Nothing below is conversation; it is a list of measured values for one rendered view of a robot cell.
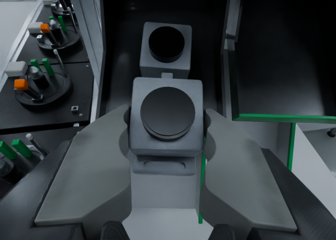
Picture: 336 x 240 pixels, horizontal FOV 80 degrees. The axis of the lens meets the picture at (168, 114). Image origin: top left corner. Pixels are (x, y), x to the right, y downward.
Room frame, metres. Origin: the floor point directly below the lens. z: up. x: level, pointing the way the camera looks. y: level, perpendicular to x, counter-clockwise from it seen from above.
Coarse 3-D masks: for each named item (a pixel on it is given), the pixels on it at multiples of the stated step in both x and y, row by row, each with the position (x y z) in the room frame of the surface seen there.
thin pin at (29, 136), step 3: (27, 135) 0.18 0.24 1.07; (30, 135) 0.18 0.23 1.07; (27, 138) 0.18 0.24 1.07; (30, 138) 0.18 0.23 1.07; (33, 138) 0.18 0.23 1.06; (30, 141) 0.18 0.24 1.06; (33, 141) 0.18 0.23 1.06; (36, 141) 0.18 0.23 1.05; (33, 144) 0.18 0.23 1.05; (36, 144) 0.18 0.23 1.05; (39, 144) 0.18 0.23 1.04; (36, 147) 0.18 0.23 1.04; (39, 147) 0.18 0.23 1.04; (39, 150) 0.18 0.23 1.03; (42, 150) 0.18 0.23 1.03; (42, 153) 0.18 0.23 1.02; (45, 153) 0.18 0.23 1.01; (45, 156) 0.18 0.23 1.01
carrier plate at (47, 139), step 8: (64, 128) 0.27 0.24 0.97; (72, 128) 0.27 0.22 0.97; (80, 128) 0.27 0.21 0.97; (0, 136) 0.23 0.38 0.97; (8, 136) 0.24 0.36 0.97; (16, 136) 0.24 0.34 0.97; (24, 136) 0.24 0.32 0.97; (40, 136) 0.24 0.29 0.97; (48, 136) 0.24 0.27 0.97; (56, 136) 0.24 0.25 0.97; (64, 136) 0.25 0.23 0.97; (72, 136) 0.25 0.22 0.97; (8, 144) 0.22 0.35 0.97; (32, 144) 0.22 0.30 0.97; (40, 144) 0.22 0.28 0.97; (48, 144) 0.22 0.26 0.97; (56, 144) 0.22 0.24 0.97; (0, 152) 0.19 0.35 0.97
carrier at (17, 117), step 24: (24, 72) 0.45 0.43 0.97; (48, 72) 0.43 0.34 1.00; (72, 72) 0.47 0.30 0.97; (0, 96) 0.35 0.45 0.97; (24, 96) 0.34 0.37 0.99; (48, 96) 0.35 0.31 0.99; (72, 96) 0.37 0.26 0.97; (0, 120) 0.28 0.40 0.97; (24, 120) 0.28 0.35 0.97; (48, 120) 0.29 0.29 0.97; (72, 120) 0.29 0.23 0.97
